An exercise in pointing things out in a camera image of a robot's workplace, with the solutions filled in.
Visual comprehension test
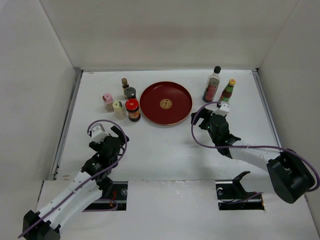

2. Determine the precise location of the yellow lid shaker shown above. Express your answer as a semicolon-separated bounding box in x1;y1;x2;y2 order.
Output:
112;101;126;120

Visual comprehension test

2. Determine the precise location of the red lid sauce jar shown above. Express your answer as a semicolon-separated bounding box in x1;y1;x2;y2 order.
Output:
125;98;141;122

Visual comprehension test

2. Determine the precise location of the green label chili bottle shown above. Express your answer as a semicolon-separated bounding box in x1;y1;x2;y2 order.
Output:
219;78;236;102

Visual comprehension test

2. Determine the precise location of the pink lid shaker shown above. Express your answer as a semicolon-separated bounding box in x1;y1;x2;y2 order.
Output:
102;93;114;112

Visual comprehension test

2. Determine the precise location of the tall dark sauce bottle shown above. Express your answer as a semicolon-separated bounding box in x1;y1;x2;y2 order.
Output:
202;66;221;103

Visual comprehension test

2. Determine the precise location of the black lid spice jar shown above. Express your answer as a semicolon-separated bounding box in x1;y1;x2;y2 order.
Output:
124;86;136;100

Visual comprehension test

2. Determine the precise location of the small brown yellow bottle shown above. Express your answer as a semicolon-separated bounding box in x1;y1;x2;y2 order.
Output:
121;78;129;98

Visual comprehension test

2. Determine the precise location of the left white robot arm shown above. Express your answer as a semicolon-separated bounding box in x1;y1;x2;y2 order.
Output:
19;120;129;240

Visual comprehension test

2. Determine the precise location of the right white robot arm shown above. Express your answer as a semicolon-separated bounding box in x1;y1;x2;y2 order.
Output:
191;107;320;204

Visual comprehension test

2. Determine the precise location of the red round tray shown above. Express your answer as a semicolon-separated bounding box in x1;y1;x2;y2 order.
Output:
139;81;193;126

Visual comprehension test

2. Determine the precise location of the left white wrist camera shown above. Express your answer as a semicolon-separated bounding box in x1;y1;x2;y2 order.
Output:
89;123;108;144

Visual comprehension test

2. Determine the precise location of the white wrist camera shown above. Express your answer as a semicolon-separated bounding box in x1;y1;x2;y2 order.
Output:
216;102;230;117
89;123;108;144

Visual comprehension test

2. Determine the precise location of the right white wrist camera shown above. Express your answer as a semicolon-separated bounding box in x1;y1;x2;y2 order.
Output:
216;102;230;117

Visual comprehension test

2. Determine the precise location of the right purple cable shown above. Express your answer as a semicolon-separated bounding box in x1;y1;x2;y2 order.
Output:
190;101;320;193

